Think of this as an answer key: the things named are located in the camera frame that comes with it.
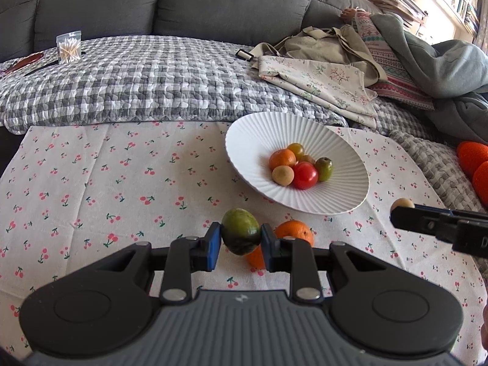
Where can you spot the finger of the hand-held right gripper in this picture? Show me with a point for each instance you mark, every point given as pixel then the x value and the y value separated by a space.
pixel 434 208
pixel 419 221

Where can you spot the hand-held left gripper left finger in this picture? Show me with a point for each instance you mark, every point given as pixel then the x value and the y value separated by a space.
pixel 213 246

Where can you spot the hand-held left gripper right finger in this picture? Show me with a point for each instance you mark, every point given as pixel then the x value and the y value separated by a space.
pixel 268 249

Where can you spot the small mandarin orange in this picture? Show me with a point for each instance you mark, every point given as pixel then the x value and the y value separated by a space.
pixel 256 258

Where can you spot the beige longan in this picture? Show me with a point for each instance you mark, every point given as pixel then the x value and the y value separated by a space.
pixel 283 175
pixel 402 203
pixel 307 159

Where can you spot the large green lime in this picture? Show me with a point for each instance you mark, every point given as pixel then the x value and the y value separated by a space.
pixel 241 230

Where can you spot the large mandarin orange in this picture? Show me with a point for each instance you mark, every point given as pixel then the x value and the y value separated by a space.
pixel 295 231

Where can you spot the red tomato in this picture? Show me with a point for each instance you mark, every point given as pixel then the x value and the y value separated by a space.
pixel 305 175

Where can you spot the white ribbed plate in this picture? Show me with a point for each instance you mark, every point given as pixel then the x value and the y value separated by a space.
pixel 335 194

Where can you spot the medium mandarin orange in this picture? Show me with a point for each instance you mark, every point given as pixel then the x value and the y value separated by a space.
pixel 281 159

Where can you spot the small green lime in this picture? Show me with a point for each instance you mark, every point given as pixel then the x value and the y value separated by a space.
pixel 324 169

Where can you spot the yellow-brown cherry tomato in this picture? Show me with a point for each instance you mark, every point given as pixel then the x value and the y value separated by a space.
pixel 296 148

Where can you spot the grey knit blanket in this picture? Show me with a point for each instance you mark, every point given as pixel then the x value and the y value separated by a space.
pixel 438 164

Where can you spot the orange knit ball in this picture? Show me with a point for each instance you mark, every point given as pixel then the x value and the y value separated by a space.
pixel 471 154
pixel 481 181

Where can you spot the dark grey cloth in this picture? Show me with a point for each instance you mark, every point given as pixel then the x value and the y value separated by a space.
pixel 457 118

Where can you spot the cherry print tablecloth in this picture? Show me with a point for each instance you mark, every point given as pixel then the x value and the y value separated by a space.
pixel 114 183

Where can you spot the grey hoodie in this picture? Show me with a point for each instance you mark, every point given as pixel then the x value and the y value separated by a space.
pixel 430 57

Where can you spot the striped patterned pillow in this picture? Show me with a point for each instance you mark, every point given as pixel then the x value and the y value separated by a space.
pixel 385 57

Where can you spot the folded floral cloth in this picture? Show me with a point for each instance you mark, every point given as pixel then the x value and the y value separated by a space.
pixel 324 84

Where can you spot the grey checked blanket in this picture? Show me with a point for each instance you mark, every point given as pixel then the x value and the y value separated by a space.
pixel 152 80

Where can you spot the small black and white object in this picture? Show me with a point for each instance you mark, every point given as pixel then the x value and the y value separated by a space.
pixel 244 54

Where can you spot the beige canvas bag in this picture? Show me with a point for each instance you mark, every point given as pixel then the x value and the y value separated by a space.
pixel 328 45

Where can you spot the stack of magazines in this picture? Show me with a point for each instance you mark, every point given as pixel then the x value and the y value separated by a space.
pixel 398 3

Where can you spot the grey sofa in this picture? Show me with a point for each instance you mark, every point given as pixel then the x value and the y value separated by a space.
pixel 190 3

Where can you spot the box of cotton swabs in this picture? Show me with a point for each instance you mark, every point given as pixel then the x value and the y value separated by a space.
pixel 69 47

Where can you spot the black pen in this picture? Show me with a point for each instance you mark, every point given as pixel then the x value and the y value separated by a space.
pixel 42 66

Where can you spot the dark red flat object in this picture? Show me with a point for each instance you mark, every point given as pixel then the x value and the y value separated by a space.
pixel 24 63

